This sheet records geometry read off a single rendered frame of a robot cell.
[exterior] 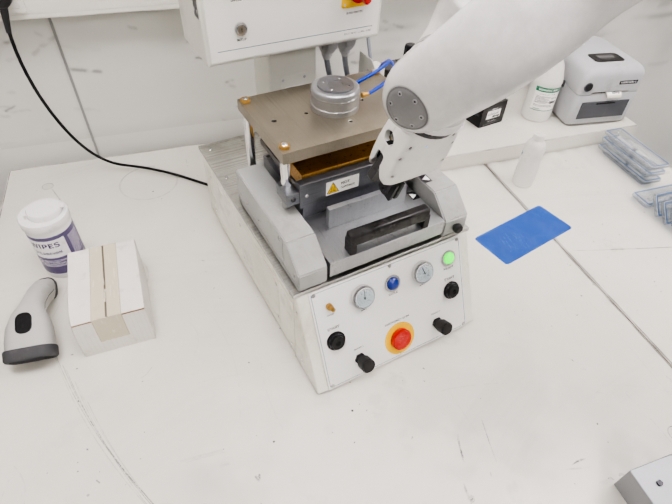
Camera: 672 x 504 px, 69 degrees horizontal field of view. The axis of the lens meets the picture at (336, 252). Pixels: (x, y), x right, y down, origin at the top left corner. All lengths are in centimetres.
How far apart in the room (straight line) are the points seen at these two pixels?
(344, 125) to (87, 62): 75
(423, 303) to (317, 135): 35
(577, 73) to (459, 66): 113
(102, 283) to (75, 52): 60
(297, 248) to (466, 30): 42
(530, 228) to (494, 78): 83
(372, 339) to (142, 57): 88
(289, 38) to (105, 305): 55
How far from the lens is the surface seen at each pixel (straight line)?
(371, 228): 74
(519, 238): 120
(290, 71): 96
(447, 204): 86
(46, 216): 104
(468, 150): 137
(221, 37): 85
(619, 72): 159
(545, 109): 156
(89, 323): 91
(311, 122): 79
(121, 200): 128
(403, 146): 60
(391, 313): 85
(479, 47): 43
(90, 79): 137
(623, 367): 105
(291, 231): 75
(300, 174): 76
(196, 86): 138
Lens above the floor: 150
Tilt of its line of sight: 45 degrees down
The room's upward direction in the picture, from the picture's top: 3 degrees clockwise
